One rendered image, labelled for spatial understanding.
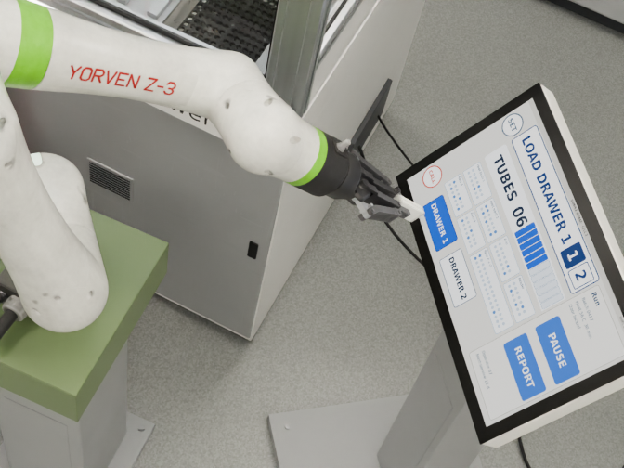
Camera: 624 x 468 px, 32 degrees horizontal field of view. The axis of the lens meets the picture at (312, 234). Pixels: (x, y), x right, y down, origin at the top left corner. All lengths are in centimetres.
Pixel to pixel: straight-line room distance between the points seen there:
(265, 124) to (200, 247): 104
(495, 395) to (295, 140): 52
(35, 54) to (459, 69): 225
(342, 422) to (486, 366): 102
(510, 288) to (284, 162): 45
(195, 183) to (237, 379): 65
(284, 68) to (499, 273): 53
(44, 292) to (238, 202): 82
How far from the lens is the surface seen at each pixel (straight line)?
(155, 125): 223
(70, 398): 179
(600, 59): 372
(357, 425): 271
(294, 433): 268
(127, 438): 266
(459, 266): 180
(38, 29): 142
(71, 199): 167
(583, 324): 166
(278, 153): 148
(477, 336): 175
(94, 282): 159
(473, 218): 181
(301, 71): 190
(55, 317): 160
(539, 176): 177
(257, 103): 150
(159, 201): 243
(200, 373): 275
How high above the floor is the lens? 247
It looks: 56 degrees down
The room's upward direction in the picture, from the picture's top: 15 degrees clockwise
